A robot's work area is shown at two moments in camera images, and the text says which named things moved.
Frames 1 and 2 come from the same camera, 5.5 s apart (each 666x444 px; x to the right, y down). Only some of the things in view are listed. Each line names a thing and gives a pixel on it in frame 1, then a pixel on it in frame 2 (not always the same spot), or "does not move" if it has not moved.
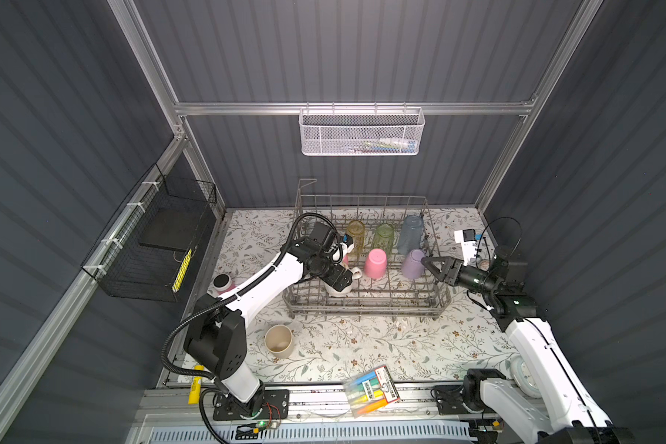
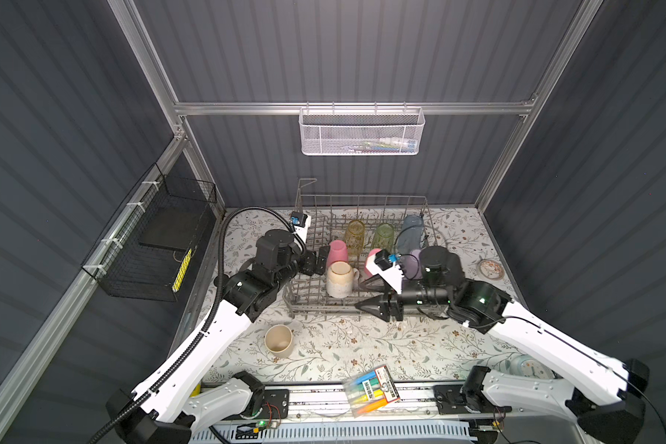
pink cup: (376, 264) does not move
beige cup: (278, 340) does not move
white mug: (356, 276) does not move
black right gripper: (452, 275) to (377, 302)
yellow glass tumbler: (356, 228) does not move
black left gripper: (339, 270) to (307, 266)
